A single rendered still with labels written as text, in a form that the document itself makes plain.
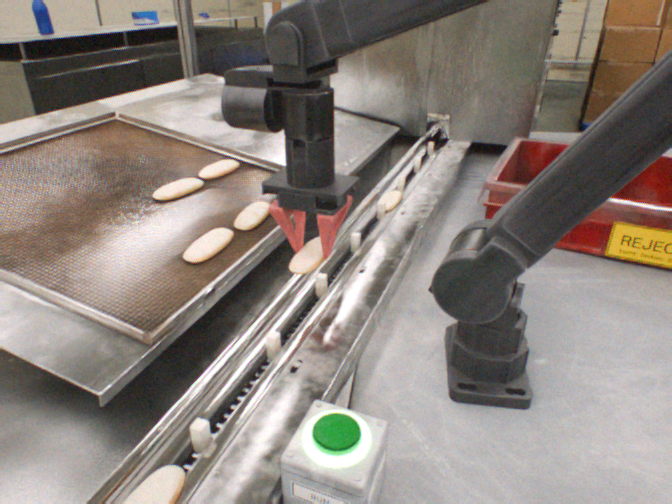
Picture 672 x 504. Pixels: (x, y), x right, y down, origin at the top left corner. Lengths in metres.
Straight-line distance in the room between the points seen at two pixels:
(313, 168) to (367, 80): 0.85
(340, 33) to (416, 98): 0.87
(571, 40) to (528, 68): 6.33
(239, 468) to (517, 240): 0.32
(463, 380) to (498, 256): 0.16
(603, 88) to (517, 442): 4.57
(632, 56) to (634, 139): 4.51
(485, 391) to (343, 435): 0.21
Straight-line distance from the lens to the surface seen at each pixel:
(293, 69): 0.53
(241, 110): 0.59
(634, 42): 4.98
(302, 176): 0.57
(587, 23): 7.63
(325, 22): 0.52
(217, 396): 0.55
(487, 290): 0.52
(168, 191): 0.84
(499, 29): 1.32
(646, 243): 0.92
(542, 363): 0.67
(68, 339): 0.59
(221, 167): 0.94
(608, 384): 0.67
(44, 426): 0.62
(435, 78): 1.35
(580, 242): 0.94
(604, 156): 0.49
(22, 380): 0.70
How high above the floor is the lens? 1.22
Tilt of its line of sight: 28 degrees down
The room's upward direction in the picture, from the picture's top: straight up
